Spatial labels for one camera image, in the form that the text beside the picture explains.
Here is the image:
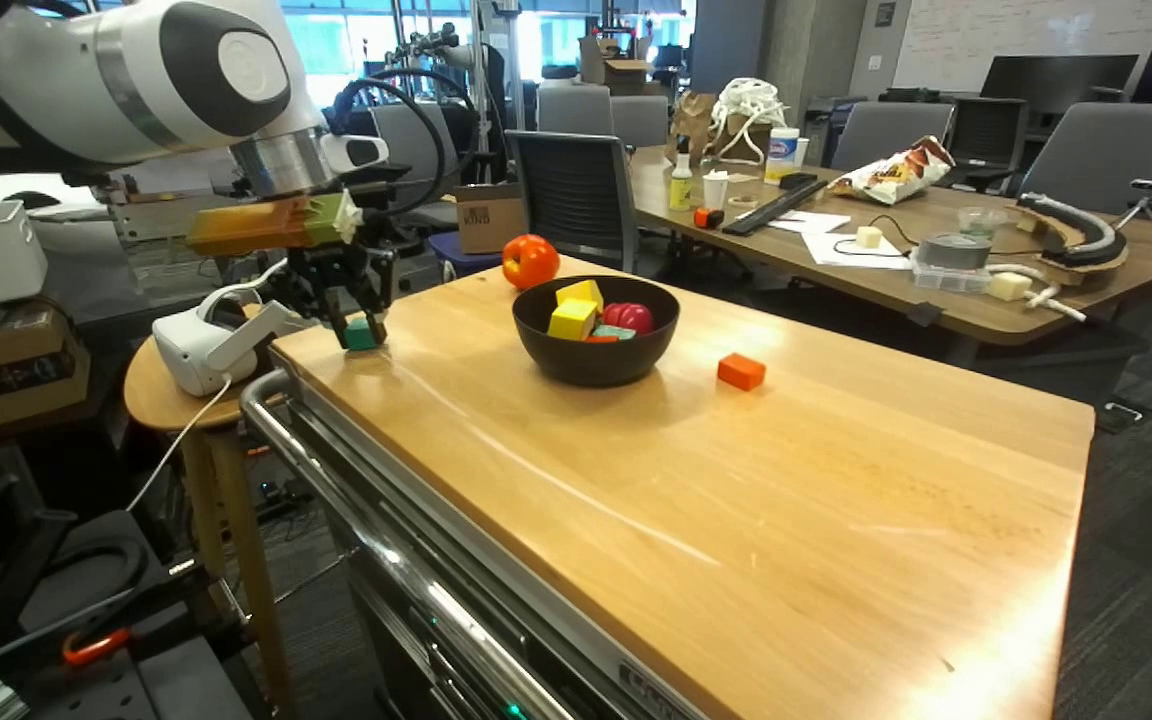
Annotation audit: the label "grey office chair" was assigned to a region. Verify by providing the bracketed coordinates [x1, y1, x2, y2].
[513, 131, 641, 272]

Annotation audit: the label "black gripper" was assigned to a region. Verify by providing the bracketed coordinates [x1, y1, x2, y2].
[284, 246, 392, 345]

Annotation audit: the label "metal cart handle bar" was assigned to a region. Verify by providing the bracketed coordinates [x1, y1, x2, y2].
[238, 374, 575, 720]

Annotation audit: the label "small orange red block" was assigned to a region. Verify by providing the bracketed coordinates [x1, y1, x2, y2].
[715, 354, 762, 392]

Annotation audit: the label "wooden office desk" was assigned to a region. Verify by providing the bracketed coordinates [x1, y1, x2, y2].
[627, 148, 1152, 348]

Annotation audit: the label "red toy radish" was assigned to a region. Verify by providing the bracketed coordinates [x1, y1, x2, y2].
[599, 299, 657, 331]

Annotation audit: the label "black keyboard bar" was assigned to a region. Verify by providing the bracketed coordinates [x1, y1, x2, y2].
[725, 172, 829, 235]

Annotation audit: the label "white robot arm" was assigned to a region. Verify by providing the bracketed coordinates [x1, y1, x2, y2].
[0, 0, 357, 269]

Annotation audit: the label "white VR headset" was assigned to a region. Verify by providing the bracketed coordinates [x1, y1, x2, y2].
[152, 261, 307, 398]

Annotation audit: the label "chip snack bag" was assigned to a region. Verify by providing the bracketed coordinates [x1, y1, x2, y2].
[832, 135, 954, 208]

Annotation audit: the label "green cube edge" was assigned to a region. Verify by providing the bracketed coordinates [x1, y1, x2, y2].
[593, 323, 634, 345]

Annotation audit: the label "green cube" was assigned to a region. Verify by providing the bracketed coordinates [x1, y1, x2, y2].
[339, 318, 380, 354]

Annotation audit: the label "round wooden stool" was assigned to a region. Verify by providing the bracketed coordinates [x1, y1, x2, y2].
[123, 341, 290, 717]

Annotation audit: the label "white paper sheets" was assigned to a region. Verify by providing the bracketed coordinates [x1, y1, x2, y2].
[774, 214, 908, 272]

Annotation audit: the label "yellow cube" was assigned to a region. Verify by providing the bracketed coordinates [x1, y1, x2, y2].
[546, 299, 599, 341]
[555, 282, 604, 312]

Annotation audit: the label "black bowl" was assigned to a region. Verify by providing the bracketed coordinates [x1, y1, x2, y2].
[513, 275, 680, 389]

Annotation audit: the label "red orange toy apple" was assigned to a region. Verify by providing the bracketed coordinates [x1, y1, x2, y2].
[500, 235, 561, 291]

